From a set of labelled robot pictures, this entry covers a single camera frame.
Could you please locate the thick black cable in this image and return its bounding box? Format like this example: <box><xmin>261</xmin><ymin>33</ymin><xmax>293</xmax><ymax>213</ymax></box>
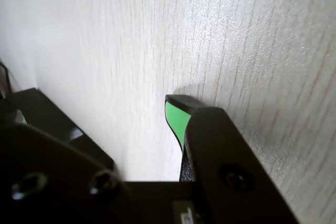
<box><xmin>0</xmin><ymin>61</ymin><xmax>13</xmax><ymax>96</ymax></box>

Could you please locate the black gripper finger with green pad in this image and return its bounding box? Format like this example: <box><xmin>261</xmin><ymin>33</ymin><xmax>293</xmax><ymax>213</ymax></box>
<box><xmin>0</xmin><ymin>108</ymin><xmax>145</xmax><ymax>224</ymax></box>
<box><xmin>165</xmin><ymin>94</ymin><xmax>300</xmax><ymax>224</ymax></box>

